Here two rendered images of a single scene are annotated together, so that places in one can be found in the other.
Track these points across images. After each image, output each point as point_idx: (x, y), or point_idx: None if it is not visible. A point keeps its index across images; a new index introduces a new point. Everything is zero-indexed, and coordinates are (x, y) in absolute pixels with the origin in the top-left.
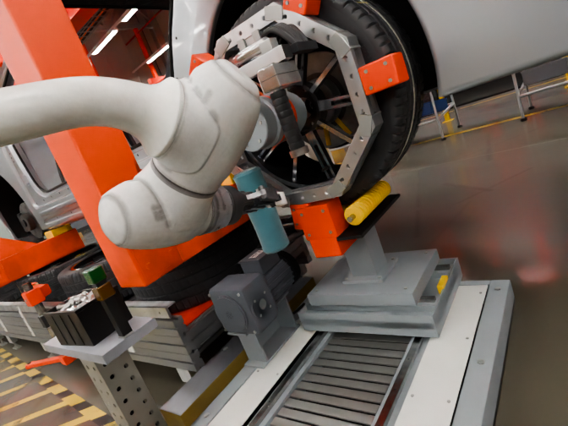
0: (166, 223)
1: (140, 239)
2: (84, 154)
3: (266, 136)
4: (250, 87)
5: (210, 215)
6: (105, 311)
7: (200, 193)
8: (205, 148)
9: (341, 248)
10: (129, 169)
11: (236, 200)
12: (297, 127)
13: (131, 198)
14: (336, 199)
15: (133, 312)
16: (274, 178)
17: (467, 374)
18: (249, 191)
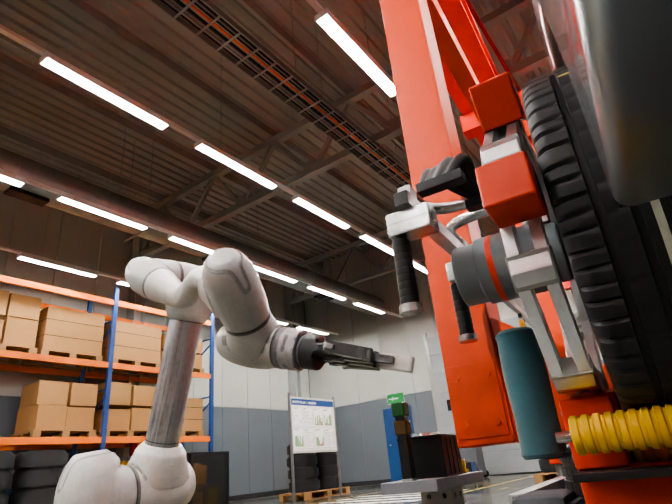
0: (228, 348)
1: (221, 354)
2: (435, 300)
3: (458, 288)
4: (210, 266)
5: (266, 352)
6: (422, 453)
7: (229, 331)
8: (207, 302)
9: (591, 497)
10: (475, 317)
11: (302, 347)
12: (406, 280)
13: (220, 329)
14: (598, 402)
15: None
16: (595, 351)
17: None
18: (500, 358)
